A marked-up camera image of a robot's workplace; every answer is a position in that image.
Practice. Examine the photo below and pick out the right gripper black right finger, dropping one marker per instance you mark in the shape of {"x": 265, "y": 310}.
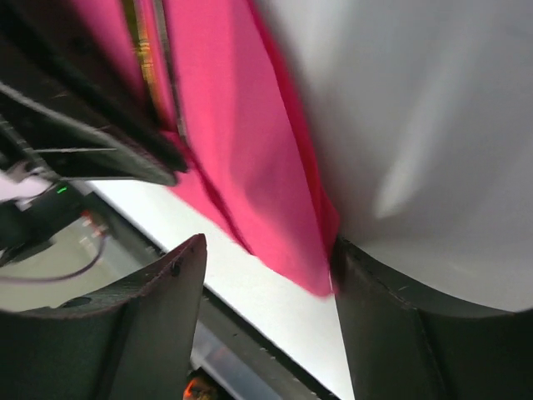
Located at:
{"x": 405, "y": 340}

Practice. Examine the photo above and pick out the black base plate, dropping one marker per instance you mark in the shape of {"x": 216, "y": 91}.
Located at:
{"x": 258, "y": 334}

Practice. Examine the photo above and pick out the black fork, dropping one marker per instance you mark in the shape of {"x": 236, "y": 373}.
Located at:
{"x": 162, "y": 32}

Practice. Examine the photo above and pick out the pink paper napkin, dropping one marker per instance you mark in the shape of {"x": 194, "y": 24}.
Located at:
{"x": 252, "y": 164}

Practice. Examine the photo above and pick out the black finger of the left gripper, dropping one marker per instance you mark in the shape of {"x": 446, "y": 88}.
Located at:
{"x": 74, "y": 104}

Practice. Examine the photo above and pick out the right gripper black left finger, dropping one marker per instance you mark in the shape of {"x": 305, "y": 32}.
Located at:
{"x": 129, "y": 340}

